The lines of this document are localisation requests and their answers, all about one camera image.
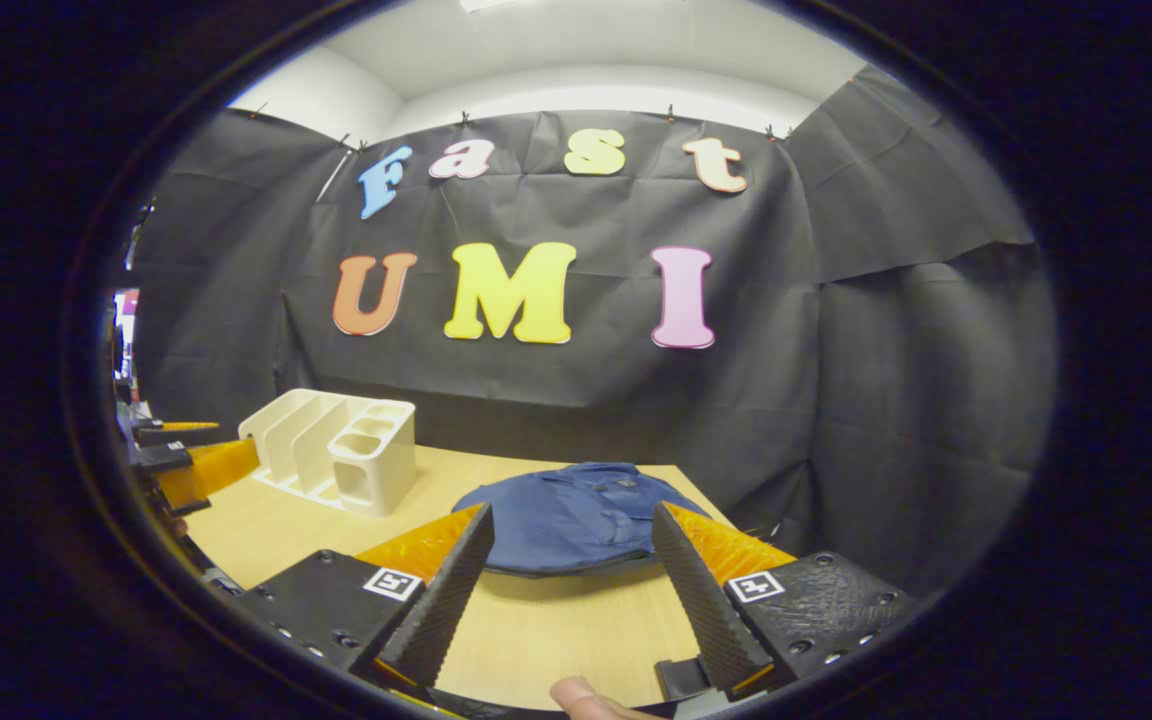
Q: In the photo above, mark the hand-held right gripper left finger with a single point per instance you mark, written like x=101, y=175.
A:
x=436, y=600

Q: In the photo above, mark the cream plastic bookshelf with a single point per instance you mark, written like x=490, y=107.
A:
x=376, y=470

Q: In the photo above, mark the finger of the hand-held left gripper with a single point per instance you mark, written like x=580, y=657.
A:
x=176, y=433
x=206, y=470

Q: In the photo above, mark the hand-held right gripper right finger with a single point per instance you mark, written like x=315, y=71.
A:
x=706, y=600

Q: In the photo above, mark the computer monitor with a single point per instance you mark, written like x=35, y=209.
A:
x=126, y=335

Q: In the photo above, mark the blue schoolbag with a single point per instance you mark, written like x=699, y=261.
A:
x=576, y=520

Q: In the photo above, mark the black backdrop cloth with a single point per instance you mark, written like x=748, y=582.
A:
x=736, y=400

